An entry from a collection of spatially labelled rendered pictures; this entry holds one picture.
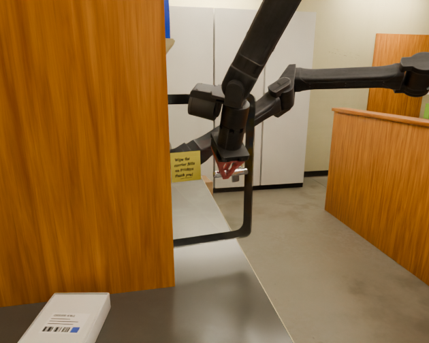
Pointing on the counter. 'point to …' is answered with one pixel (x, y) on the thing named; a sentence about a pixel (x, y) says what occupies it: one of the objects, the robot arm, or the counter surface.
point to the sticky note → (185, 166)
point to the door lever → (233, 173)
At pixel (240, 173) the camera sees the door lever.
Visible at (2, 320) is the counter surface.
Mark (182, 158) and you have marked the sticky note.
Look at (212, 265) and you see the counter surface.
